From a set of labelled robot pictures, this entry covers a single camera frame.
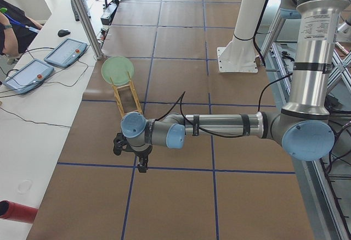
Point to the aluminium frame post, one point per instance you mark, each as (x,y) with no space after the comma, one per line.
(87,26)

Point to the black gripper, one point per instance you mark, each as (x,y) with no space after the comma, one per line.
(143,156)

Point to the teach pendant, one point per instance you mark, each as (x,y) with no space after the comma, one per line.
(29,77)
(66,53)

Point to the person in black shirt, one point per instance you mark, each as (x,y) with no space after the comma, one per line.
(17,30)

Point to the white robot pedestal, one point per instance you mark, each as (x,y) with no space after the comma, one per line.
(239,54)

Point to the light green plate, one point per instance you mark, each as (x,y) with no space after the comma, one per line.
(117,70)

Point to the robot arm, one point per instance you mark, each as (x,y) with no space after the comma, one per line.
(170,130)

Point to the brown paper table cover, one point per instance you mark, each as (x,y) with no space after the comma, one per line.
(212,188)

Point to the far teach pendant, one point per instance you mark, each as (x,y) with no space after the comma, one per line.
(66,53)

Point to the near teach pendant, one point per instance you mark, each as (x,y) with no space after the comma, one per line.
(29,77)

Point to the wooden plate rack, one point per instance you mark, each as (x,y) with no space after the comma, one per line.
(126,97)

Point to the red cylinder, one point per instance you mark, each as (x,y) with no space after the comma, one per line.
(17,212)

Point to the black computer mouse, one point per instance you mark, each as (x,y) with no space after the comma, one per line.
(63,32)

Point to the aluminium side frame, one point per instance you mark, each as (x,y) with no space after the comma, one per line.
(301,126)

